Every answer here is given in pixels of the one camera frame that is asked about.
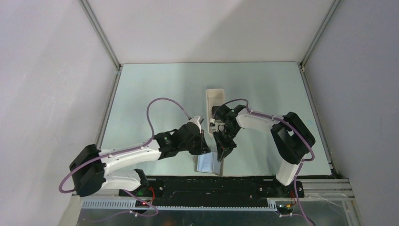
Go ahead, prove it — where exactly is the silver metal card holder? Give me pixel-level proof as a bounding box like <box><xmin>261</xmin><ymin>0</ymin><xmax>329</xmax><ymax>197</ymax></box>
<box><xmin>194</xmin><ymin>152</ymin><xmax>224</xmax><ymax>176</ymax></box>

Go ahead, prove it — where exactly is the white plastic tray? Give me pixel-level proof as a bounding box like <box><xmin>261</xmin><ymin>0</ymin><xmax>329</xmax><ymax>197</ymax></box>
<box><xmin>206</xmin><ymin>89</ymin><xmax>225</xmax><ymax>138</ymax></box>

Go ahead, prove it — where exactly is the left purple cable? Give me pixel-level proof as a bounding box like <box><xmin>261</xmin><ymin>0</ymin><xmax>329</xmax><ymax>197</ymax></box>
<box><xmin>59</xmin><ymin>97</ymin><xmax>192</xmax><ymax>217</ymax></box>

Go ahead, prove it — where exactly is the right small circuit board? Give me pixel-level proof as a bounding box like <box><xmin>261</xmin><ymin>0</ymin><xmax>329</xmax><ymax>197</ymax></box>
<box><xmin>277</xmin><ymin>204</ymin><xmax>295</xmax><ymax>212</ymax></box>

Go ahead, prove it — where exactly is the white slotted cable duct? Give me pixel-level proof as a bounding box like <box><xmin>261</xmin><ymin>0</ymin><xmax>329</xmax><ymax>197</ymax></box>
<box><xmin>81</xmin><ymin>199</ymin><xmax>277</xmax><ymax>211</ymax></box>

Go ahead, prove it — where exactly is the right aluminium frame post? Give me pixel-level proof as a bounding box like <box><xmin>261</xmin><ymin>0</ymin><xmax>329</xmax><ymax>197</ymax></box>
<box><xmin>300</xmin><ymin>0</ymin><xmax>342</xmax><ymax>71</ymax></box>

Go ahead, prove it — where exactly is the left small circuit board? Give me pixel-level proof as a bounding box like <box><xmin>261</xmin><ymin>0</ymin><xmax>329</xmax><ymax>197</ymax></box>
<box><xmin>135</xmin><ymin>201</ymin><xmax>152</xmax><ymax>208</ymax></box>

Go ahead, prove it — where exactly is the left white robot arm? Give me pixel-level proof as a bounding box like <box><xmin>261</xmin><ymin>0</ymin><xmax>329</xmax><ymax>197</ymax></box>
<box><xmin>69</xmin><ymin>122</ymin><xmax>211</xmax><ymax>197</ymax></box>

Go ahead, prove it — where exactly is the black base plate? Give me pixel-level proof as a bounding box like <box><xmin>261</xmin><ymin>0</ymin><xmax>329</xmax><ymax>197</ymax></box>
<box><xmin>133</xmin><ymin>176</ymin><xmax>304</xmax><ymax>207</ymax></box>

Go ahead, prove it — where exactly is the left aluminium frame post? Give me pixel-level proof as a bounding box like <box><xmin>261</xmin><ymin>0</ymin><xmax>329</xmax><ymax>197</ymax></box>
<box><xmin>78</xmin><ymin>0</ymin><xmax>121</xmax><ymax>70</ymax></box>

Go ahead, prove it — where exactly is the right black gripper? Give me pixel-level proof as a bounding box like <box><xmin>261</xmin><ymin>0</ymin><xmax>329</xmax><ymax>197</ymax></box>
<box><xmin>213</xmin><ymin>126</ymin><xmax>240</xmax><ymax>162</ymax></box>

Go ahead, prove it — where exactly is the black credit card stack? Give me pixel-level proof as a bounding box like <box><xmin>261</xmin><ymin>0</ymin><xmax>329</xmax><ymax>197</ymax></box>
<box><xmin>211</xmin><ymin>105</ymin><xmax>219</xmax><ymax>117</ymax></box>

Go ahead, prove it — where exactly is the aluminium frame post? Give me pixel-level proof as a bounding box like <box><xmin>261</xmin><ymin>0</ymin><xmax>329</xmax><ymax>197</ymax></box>
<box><xmin>300</xmin><ymin>0</ymin><xmax>342</xmax><ymax>71</ymax></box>
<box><xmin>78</xmin><ymin>0</ymin><xmax>121</xmax><ymax>70</ymax></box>

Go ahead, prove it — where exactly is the small circuit board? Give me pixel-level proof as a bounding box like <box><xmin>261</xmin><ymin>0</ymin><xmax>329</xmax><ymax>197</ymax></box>
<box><xmin>135</xmin><ymin>201</ymin><xmax>152</xmax><ymax>208</ymax></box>
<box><xmin>277</xmin><ymin>204</ymin><xmax>295</xmax><ymax>212</ymax></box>

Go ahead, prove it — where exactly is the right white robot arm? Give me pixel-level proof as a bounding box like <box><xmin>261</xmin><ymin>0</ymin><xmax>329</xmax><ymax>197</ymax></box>
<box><xmin>208</xmin><ymin>105</ymin><xmax>316</xmax><ymax>197</ymax></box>

